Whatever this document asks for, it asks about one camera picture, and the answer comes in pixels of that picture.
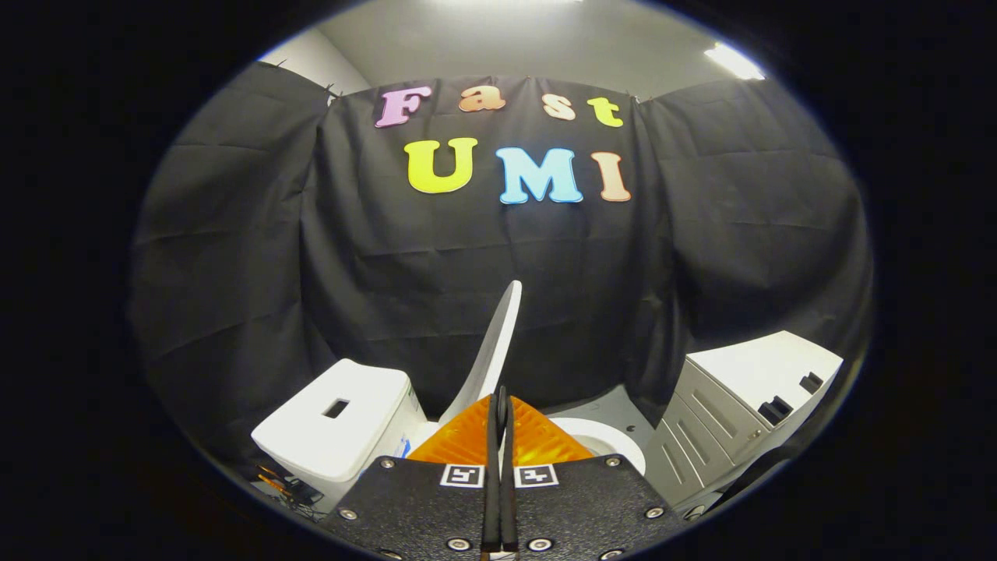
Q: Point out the white toilet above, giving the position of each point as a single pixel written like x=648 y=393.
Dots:
x=343 y=436

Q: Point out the small ceiling light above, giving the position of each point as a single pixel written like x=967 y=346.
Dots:
x=734 y=62

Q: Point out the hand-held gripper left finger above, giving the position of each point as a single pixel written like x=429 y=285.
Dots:
x=420 y=506

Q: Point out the black backdrop cloth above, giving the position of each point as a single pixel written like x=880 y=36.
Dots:
x=389 y=273

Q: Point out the white toilet lid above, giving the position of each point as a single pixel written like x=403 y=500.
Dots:
x=491 y=351

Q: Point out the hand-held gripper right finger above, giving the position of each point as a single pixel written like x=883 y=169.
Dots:
x=584 y=506

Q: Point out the grey cabinet with white top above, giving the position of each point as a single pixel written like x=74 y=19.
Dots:
x=748 y=374

